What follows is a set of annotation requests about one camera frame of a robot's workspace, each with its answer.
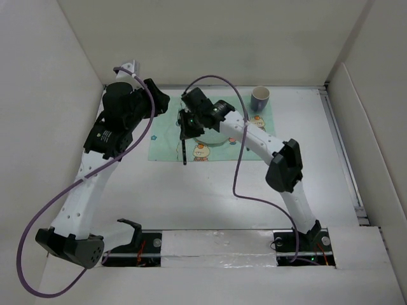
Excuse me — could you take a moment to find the purple cable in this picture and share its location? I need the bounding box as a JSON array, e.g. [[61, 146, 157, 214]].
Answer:
[[16, 66, 156, 298], [181, 75, 300, 263]]

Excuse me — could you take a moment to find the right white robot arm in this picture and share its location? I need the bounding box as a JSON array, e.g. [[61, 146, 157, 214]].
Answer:
[[179, 88, 321, 250]]

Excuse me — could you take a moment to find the green cartoon print cloth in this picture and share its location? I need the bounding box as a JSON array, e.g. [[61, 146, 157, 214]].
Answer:
[[148, 95, 275, 161]]

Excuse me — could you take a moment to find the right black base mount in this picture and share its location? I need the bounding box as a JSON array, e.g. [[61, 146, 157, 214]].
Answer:
[[270, 222, 336, 267]]

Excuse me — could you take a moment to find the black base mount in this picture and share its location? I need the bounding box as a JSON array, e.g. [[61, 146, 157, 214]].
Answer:
[[270, 222, 336, 267], [101, 231, 162, 268]]

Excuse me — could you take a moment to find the purple ceramic mug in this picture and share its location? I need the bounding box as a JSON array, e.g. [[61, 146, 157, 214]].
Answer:
[[250, 86, 270, 112]]

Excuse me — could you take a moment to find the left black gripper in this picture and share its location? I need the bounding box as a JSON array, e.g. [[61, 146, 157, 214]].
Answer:
[[125, 79, 169, 131]]

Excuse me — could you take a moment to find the light green floral plate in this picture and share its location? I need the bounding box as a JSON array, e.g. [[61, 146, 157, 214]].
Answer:
[[194, 130, 229, 146]]

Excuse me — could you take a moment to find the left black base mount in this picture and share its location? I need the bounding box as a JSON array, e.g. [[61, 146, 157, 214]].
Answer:
[[101, 231, 162, 268]]

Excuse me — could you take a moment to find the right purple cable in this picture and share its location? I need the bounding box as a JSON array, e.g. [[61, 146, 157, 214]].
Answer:
[[181, 75, 300, 263]]

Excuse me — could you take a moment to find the steel fork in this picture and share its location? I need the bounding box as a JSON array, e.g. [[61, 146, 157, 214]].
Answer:
[[181, 139, 188, 165]]

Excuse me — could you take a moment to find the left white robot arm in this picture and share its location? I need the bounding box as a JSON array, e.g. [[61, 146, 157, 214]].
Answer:
[[35, 78, 170, 269]]

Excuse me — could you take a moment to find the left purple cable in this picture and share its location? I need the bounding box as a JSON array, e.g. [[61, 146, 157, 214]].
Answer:
[[16, 66, 156, 298]]

